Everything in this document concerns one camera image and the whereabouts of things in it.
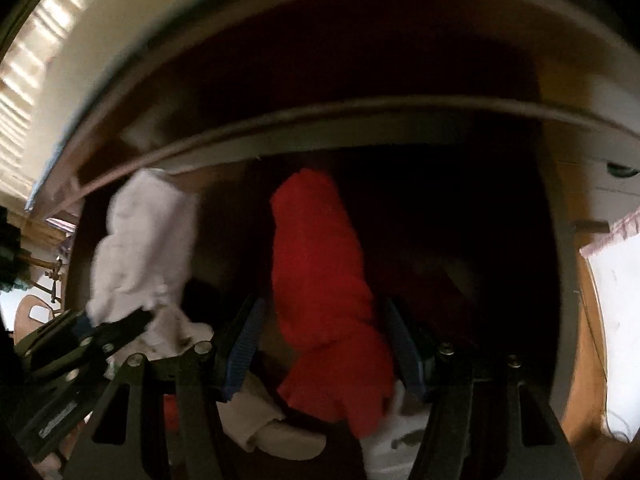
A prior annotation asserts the wooden desk drawer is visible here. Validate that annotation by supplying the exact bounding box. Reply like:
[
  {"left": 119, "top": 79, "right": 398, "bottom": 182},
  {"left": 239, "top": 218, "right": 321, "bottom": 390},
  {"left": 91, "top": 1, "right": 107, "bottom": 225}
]
[{"left": 65, "top": 145, "right": 586, "bottom": 480}]

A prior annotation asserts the beige patterned curtain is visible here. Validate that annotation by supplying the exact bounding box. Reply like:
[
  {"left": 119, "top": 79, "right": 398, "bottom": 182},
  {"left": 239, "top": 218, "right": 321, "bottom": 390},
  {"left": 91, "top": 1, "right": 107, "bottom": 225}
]
[{"left": 0, "top": 0, "right": 111, "bottom": 196}]

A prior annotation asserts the white underwear with grey print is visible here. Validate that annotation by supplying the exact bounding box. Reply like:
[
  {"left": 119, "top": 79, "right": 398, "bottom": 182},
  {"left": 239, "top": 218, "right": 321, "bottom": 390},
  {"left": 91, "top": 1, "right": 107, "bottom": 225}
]
[{"left": 360, "top": 380, "right": 436, "bottom": 480}]

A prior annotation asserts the dark wooden desk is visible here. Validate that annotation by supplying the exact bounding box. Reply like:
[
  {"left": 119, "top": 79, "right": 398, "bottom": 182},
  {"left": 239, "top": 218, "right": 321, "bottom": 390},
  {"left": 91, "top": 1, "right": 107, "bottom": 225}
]
[{"left": 25, "top": 0, "right": 640, "bottom": 480}]

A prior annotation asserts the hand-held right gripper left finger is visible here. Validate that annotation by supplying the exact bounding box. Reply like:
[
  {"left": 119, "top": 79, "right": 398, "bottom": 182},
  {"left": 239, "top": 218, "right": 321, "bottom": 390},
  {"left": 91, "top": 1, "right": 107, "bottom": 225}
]
[{"left": 62, "top": 296, "right": 266, "bottom": 480}]

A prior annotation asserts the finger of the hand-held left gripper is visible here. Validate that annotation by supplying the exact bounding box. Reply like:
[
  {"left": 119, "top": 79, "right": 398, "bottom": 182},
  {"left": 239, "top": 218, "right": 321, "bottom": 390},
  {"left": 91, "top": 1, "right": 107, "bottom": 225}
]
[
  {"left": 12, "top": 309, "right": 98, "bottom": 373},
  {"left": 15, "top": 307, "right": 155, "bottom": 463}
]

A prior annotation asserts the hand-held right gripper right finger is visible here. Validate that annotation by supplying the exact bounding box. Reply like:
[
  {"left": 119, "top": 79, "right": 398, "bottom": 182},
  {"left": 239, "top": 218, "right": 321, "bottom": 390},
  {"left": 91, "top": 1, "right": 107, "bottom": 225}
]
[{"left": 385, "top": 296, "right": 576, "bottom": 480}]

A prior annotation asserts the cream underwear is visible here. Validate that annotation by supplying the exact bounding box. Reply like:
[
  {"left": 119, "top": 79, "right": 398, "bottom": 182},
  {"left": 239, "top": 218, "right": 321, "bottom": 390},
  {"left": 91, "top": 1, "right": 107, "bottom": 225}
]
[{"left": 220, "top": 375, "right": 328, "bottom": 461}]

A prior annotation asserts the pink patterned cloth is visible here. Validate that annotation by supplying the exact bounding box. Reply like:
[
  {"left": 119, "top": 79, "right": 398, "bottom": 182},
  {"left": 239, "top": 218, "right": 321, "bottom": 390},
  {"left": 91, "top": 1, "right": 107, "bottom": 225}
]
[{"left": 580, "top": 210, "right": 640, "bottom": 258}]

